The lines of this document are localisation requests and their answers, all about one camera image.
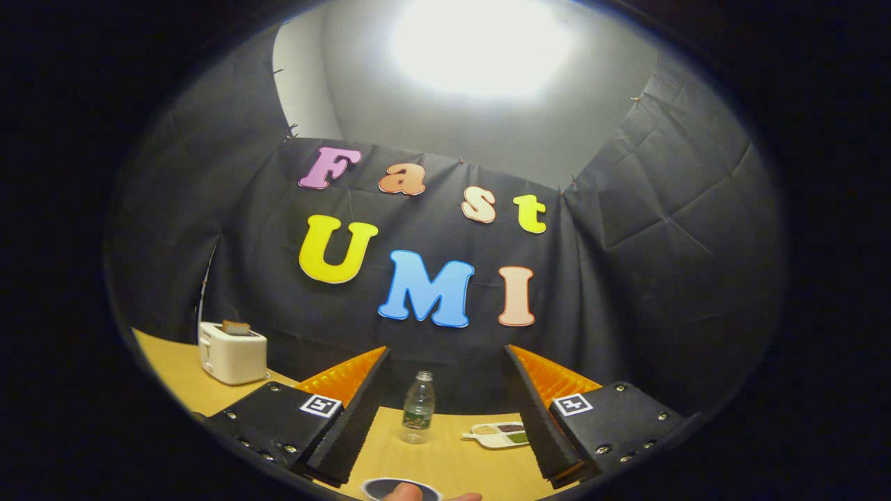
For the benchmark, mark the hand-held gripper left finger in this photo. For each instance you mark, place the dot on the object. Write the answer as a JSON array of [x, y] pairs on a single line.
[[355, 424]]

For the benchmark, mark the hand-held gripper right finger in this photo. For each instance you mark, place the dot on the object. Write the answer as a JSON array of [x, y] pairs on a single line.
[[539, 424]]

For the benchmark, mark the clear plastic water bottle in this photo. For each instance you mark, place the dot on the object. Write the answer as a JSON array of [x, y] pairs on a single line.
[[418, 410]]

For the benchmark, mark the white divided dish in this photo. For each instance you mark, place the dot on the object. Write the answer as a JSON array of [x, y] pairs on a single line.
[[495, 437]]

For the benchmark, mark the wooden table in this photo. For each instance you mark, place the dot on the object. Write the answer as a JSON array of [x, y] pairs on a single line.
[[452, 466]]

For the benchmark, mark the cream toaster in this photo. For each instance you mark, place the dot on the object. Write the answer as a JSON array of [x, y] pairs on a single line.
[[233, 358]]

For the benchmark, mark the bread slice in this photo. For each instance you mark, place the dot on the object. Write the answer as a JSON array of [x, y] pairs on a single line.
[[237, 328]]

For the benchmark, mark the black backdrop cloth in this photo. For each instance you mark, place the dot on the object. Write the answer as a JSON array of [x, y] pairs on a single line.
[[626, 243]]

